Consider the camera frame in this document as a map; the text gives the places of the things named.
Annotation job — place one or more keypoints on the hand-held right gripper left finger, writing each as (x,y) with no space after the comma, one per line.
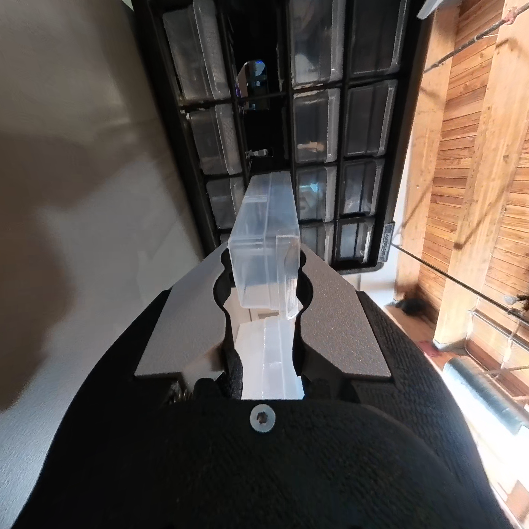
(182,330)

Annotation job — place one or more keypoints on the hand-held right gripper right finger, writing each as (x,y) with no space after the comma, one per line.
(347,330)

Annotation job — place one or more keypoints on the clear plastic storage bin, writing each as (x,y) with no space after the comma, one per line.
(268,363)

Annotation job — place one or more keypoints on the clear plastic drawer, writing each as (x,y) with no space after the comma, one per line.
(264,231)

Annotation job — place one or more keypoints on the black drawer cabinet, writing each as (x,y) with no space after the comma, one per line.
(177,124)

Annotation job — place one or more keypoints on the rows of clear cabinet drawers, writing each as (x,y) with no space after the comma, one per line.
(314,124)

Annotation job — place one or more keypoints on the red hanging sign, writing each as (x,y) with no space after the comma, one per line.
(430,350)

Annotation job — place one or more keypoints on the silver air duct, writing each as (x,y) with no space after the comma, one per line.
(487,392)

